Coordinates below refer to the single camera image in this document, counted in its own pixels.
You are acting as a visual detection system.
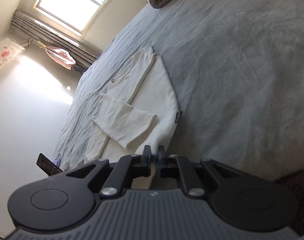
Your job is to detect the white Winnie the Pooh sweatshirt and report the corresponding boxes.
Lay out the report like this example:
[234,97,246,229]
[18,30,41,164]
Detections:
[84,45,179,163]

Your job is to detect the pink hanging garment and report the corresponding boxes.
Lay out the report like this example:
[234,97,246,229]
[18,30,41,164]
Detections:
[45,46,76,70]

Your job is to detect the grey bed sheet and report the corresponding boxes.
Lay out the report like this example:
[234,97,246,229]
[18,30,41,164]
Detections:
[54,0,304,180]

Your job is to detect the window with white frame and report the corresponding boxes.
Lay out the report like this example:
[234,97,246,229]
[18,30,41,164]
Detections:
[34,0,112,38]

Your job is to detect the white wall calendar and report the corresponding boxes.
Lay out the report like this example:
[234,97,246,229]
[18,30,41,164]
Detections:
[0,38,25,71]

